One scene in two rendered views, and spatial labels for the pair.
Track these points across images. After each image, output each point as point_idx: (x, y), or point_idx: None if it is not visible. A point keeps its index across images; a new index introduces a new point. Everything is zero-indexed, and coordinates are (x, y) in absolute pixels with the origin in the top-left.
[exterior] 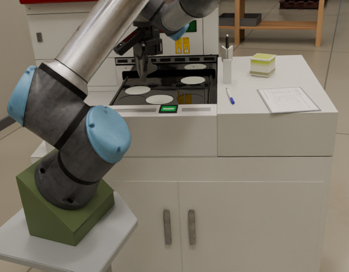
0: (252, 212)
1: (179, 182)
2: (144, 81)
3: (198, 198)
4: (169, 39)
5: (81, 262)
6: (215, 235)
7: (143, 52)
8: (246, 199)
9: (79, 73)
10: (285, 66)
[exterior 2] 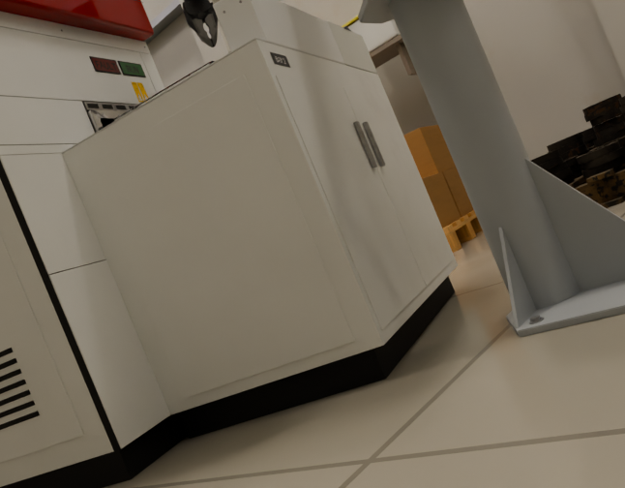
0: (382, 126)
1: (344, 89)
2: (215, 45)
3: (359, 109)
4: (127, 82)
5: None
6: (383, 154)
7: (212, 2)
8: (374, 111)
9: None
10: None
